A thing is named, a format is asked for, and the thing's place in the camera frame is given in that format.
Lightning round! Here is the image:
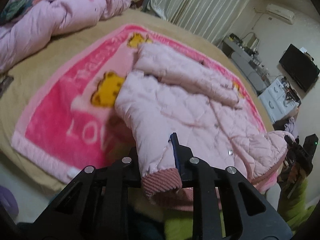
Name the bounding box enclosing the smartphone on bed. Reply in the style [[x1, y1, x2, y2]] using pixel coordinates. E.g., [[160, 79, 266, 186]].
[[0, 75, 14, 98]]

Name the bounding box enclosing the pink quilted jacket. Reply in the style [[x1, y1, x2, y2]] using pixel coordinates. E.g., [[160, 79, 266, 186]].
[[115, 43, 287, 211]]

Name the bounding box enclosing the black television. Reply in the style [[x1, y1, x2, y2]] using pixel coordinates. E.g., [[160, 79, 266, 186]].
[[279, 44, 319, 93]]

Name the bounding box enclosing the white drawer cabinet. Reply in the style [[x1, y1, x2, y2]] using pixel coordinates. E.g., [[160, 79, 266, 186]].
[[258, 76, 301, 123]]

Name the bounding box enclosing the pink cartoon bear blanket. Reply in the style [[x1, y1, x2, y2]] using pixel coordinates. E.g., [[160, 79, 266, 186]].
[[11, 24, 265, 183]]

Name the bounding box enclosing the pink floral comforter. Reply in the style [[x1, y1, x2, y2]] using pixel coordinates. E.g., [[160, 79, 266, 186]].
[[1, 0, 131, 73]]

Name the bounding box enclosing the tan bed sheet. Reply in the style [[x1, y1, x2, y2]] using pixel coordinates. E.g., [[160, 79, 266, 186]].
[[1, 9, 273, 194]]

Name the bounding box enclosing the grey low cabinet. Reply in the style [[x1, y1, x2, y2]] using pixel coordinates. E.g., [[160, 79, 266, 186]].
[[221, 34, 270, 95]]

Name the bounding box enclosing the white air conditioner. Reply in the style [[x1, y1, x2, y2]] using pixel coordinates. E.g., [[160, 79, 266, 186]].
[[266, 3, 295, 25]]

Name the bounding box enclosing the striped beige curtain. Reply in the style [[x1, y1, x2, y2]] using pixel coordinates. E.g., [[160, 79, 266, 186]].
[[150, 0, 249, 45]]

